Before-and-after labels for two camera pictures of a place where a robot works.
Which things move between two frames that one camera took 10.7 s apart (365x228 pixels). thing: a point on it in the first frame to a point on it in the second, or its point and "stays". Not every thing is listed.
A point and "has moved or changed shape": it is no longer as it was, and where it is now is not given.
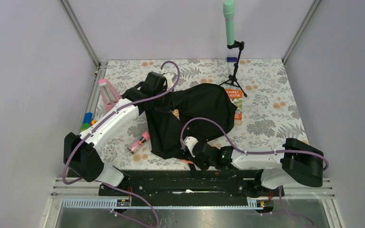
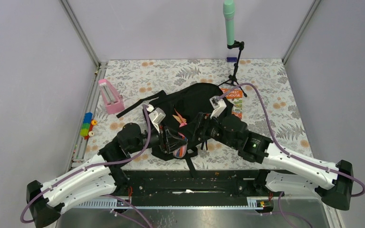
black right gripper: x=196 y=161 to x=201 y=127
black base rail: x=191 y=184 stays
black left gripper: x=164 y=89 to x=172 y=141
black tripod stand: x=232 y=78 stays
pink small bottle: x=145 y=137 has moved or changed shape
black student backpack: x=195 y=110 stays
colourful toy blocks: x=87 y=121 stays
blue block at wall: x=232 y=59 stays
